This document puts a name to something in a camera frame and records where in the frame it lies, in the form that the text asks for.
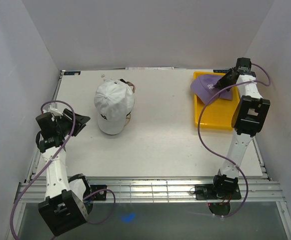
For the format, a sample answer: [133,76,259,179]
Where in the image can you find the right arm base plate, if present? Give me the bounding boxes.
[194,184,242,200]

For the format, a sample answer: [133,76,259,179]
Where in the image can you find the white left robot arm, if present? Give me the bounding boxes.
[35,108,92,237]

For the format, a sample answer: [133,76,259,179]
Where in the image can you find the yellow plastic bin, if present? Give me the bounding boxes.
[193,70,240,131]

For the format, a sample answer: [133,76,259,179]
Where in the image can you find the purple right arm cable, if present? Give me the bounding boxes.
[197,62,273,218]

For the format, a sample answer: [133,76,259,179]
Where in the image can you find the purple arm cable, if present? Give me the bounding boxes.
[10,101,117,240]
[197,62,273,218]

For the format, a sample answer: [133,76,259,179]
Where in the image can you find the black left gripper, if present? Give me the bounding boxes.
[55,108,90,137]

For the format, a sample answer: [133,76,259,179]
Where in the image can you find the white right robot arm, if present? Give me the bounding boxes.
[211,57,271,199]

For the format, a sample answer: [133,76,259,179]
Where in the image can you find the lavender baseball cap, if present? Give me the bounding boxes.
[190,74,222,104]

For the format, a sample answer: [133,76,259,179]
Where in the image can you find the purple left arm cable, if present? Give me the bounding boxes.
[10,101,117,240]

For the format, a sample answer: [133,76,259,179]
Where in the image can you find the white baseball cap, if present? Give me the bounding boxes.
[94,79,135,135]

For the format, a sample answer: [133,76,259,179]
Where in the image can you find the gold wire hat stand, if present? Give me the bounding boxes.
[124,113,132,127]

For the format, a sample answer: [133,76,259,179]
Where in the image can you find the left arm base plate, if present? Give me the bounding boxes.
[89,184,108,201]

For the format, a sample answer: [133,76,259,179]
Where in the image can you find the aluminium frame rail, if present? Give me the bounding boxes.
[14,178,286,204]

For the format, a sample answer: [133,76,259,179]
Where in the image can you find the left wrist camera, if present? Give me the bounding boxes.
[47,104,63,117]

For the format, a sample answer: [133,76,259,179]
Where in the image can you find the beige baseball cap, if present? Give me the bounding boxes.
[118,79,136,94]

